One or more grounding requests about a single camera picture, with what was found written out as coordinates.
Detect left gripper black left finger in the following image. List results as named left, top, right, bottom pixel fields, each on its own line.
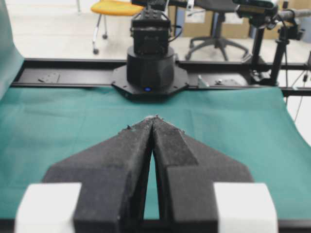
left=15, top=117, right=153, bottom=233

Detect black swivel office chair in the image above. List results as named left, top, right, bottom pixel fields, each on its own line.
left=185, top=0, right=249, bottom=61

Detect yellow office chair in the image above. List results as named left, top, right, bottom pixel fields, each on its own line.
left=90, top=0, right=143, bottom=54

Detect green table cloth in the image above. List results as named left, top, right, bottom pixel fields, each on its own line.
left=0, top=1, right=311, bottom=219

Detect black aluminium frame rail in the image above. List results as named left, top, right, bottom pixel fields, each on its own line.
left=12, top=59, right=311, bottom=96

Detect black camera stand with clamp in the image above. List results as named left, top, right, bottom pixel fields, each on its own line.
left=232, top=0, right=306, bottom=86

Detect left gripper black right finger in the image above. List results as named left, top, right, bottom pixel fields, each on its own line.
left=151, top=115, right=279, bottom=233

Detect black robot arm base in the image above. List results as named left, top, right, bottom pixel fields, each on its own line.
left=111, top=0, right=189, bottom=96

